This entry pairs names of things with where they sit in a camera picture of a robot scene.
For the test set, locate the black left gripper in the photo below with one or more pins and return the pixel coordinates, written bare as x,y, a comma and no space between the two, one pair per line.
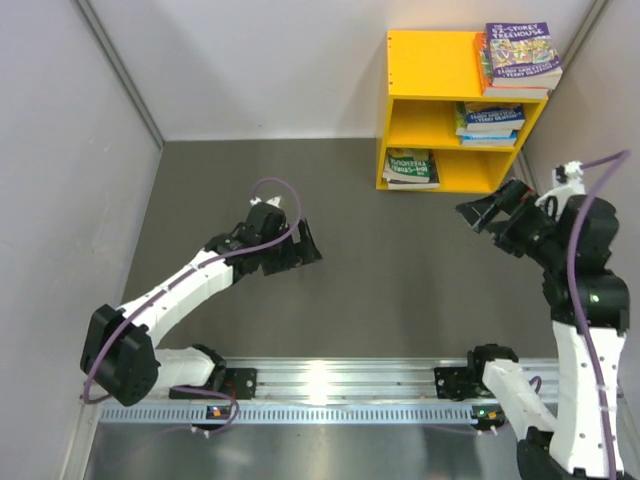
303,252

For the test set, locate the yellow wooden shelf cabinet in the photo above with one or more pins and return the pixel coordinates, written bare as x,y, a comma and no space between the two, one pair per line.
426,73

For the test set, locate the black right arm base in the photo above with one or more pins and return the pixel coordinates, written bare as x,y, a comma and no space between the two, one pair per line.
459,384

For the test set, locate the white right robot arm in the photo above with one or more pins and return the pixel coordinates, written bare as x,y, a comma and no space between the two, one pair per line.
568,232

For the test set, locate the light green 65-storey book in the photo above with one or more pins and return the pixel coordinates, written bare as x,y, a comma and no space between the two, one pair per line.
460,119

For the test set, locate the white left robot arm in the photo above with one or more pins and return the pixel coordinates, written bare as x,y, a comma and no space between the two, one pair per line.
121,352

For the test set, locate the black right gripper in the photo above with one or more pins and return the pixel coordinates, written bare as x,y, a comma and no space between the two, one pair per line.
518,199

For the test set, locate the aluminium mounting rail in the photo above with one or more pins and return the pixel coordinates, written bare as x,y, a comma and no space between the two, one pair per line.
319,392

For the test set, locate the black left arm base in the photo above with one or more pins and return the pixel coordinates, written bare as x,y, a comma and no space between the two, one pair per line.
238,383

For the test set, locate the blue 26-storey book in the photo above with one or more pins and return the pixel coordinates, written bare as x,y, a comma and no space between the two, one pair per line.
482,140

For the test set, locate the purple 52-storey book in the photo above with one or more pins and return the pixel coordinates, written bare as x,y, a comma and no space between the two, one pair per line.
522,55

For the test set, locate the orange 78-storey book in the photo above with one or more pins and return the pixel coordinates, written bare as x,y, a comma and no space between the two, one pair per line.
486,78

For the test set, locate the dark green treehouse book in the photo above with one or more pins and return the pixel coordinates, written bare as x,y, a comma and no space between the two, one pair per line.
410,169

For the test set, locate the blue 39-storey book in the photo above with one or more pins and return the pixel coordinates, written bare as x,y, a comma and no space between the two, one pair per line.
487,117

